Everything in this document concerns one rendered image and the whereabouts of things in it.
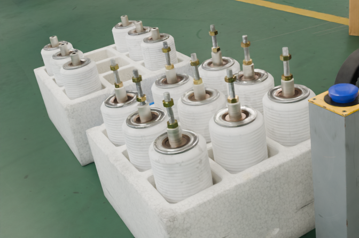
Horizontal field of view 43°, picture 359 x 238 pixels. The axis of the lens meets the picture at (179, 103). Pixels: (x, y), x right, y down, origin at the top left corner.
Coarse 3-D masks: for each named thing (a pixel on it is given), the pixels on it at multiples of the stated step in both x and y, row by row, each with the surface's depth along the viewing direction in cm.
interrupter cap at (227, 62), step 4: (208, 60) 105; (212, 60) 104; (224, 60) 103; (228, 60) 103; (232, 60) 102; (204, 64) 103; (208, 64) 103; (212, 64) 103; (224, 64) 102; (228, 64) 101; (232, 64) 100; (204, 68) 101; (208, 68) 100; (212, 68) 100; (216, 68) 99; (220, 68) 99; (224, 68) 99
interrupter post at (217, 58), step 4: (212, 52) 101; (216, 52) 101; (220, 52) 101; (212, 56) 101; (216, 56) 101; (220, 56) 101; (216, 60) 101; (220, 60) 101; (216, 64) 101; (220, 64) 102
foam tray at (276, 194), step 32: (96, 128) 100; (96, 160) 101; (128, 160) 86; (288, 160) 77; (128, 192) 83; (224, 192) 72; (256, 192) 76; (288, 192) 79; (128, 224) 93; (160, 224) 70; (192, 224) 71; (224, 224) 74; (256, 224) 78; (288, 224) 82
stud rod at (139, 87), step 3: (135, 69) 80; (135, 72) 80; (135, 75) 80; (138, 75) 80; (138, 84) 81; (138, 87) 81; (141, 87) 81; (138, 90) 81; (141, 90) 81; (138, 93) 81; (141, 93) 81; (138, 96) 82; (141, 96) 82; (141, 102) 82; (144, 102) 82
